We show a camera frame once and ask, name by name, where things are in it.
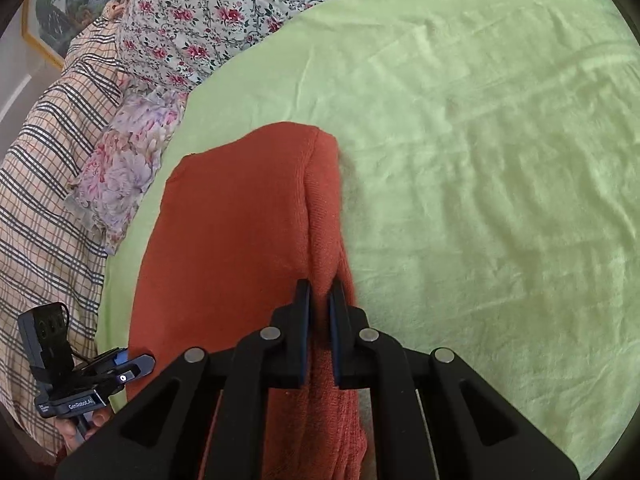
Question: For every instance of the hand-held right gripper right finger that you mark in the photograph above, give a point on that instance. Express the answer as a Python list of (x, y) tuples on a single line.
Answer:
[(334, 345)]

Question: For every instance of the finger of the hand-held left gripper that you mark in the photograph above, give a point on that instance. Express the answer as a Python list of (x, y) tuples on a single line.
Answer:
[(135, 367)]

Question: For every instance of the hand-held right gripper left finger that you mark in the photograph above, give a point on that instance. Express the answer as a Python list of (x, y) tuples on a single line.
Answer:
[(305, 345)]

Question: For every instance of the orange knit sweater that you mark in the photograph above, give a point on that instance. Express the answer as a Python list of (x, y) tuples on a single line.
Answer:
[(225, 240)]

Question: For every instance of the person's left hand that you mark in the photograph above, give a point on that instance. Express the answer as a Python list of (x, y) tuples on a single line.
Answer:
[(72, 435)]

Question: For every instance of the plaid blanket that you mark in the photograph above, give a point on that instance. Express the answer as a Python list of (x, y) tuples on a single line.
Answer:
[(45, 200)]

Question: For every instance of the purple floral pillow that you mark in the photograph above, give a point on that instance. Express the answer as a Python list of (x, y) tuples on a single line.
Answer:
[(130, 170)]

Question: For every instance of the green bed sheet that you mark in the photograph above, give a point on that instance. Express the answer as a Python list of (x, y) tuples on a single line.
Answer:
[(475, 160)]

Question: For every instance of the small-flower print quilt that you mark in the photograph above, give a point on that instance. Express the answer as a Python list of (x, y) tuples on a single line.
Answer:
[(200, 25)]

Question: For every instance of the framed landscape picture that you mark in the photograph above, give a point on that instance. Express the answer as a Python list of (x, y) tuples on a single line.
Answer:
[(65, 15)]

